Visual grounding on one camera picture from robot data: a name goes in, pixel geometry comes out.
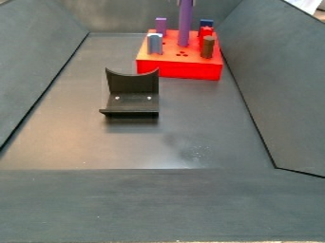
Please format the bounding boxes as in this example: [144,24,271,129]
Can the red star peg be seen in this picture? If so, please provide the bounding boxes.
[199,26,212,45]

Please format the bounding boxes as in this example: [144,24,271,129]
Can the purple square peg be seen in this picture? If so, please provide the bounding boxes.
[155,17,167,35]

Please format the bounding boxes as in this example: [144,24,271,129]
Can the red peg board box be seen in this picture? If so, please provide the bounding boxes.
[136,29,223,81]

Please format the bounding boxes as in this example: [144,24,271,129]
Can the black curved holder stand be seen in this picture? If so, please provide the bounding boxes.
[98,69,159,117]

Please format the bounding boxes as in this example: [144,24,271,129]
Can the purple cylinder peg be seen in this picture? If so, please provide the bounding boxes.
[177,0,193,47]

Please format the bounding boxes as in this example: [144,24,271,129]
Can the light blue notched peg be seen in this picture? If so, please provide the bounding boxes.
[147,33,163,54]

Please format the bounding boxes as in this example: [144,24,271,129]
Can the brown hexagonal peg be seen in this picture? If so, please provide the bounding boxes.
[200,35,215,59]

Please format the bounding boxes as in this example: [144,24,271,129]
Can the dark blue rounded peg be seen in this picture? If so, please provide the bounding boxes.
[199,19,212,28]

